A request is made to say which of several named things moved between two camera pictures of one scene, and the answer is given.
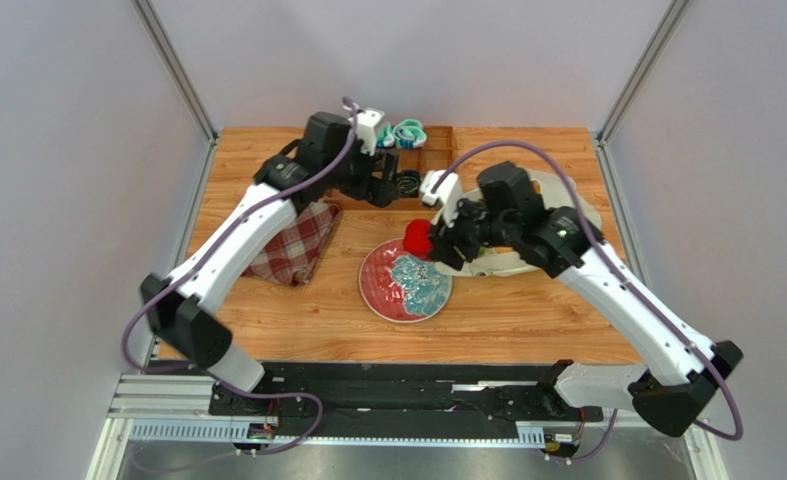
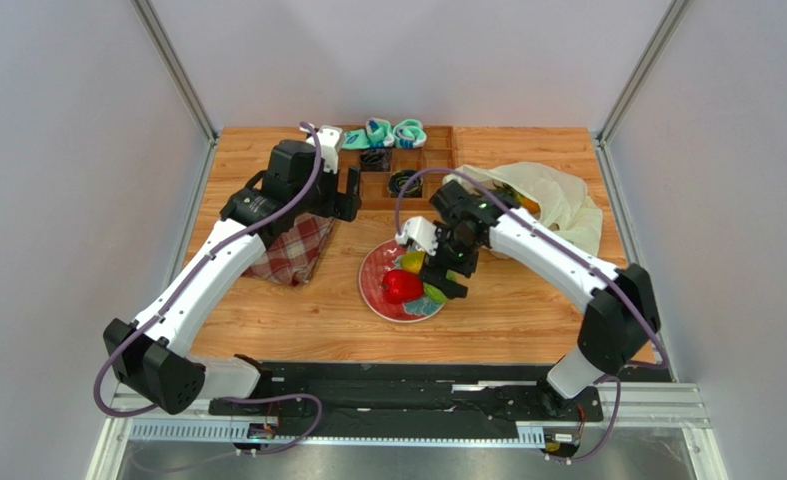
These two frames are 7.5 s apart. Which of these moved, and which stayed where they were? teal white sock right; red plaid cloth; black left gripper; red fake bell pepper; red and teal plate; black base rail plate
Moved: black left gripper; red fake bell pepper
Stayed: black base rail plate; red and teal plate; red plaid cloth; teal white sock right
